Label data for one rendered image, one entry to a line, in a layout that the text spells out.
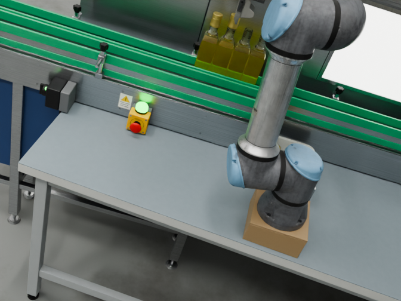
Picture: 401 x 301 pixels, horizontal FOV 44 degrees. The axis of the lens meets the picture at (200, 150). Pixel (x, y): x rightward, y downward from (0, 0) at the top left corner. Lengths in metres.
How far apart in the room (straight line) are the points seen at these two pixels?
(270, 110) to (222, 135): 0.55
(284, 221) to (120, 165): 0.55
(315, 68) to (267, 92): 0.72
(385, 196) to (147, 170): 0.90
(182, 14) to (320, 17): 0.84
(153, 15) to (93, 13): 0.23
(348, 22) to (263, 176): 0.45
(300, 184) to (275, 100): 0.27
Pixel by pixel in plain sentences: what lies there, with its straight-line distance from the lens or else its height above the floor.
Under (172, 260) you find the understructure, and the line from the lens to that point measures 2.31.
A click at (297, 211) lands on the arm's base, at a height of 0.90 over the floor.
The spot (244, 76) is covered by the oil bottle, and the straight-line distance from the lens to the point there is 1.79.
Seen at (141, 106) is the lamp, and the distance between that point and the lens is 1.70.
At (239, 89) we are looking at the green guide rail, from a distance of 1.77.
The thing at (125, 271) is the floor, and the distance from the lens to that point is 2.27.
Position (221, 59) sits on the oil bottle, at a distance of 1.76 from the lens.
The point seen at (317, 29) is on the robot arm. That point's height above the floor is 1.42.
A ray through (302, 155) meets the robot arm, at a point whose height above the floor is 1.06.
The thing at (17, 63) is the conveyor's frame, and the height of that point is 0.84.
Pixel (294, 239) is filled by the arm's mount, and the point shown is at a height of 0.82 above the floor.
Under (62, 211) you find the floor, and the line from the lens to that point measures 2.45.
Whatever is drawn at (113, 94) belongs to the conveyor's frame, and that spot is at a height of 0.83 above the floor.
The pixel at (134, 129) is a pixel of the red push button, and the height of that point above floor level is 0.79.
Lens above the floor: 1.83
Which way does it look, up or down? 38 degrees down
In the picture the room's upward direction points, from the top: 19 degrees clockwise
